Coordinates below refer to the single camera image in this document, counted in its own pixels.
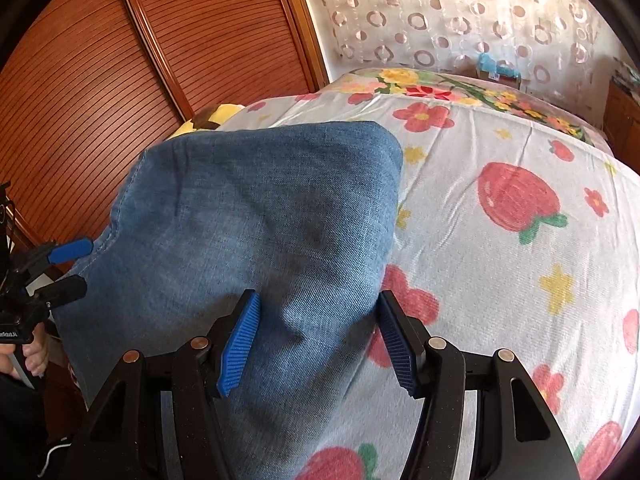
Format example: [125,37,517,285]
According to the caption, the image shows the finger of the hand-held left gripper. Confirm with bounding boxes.
[25,276,88,308]
[10,239,94,281]

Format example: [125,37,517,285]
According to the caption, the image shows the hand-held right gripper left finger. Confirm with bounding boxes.
[62,289,263,480]

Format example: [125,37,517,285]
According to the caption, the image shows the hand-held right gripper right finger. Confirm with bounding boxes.
[375,290,581,480]

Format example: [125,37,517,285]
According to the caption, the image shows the blue denim pants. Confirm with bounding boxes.
[52,121,405,480]

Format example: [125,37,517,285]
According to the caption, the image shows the person's left hand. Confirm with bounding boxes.
[0,332,51,378]

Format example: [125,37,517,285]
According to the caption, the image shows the white strawberry print sheet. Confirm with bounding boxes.
[220,92,640,480]

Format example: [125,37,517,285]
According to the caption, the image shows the wooden slatted wardrobe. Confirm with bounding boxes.
[0,0,331,241]

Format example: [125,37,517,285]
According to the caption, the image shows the yellow pillow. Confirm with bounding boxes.
[167,104,246,138]

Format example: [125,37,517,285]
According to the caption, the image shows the floral blanket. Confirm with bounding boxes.
[330,67,613,153]

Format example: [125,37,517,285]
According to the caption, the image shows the wooden side cabinet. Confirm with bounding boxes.
[602,75,640,146]

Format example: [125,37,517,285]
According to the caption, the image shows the sheer circle pattern curtain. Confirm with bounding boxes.
[292,0,621,76]

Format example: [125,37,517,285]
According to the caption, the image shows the white cable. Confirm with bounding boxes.
[37,440,73,478]

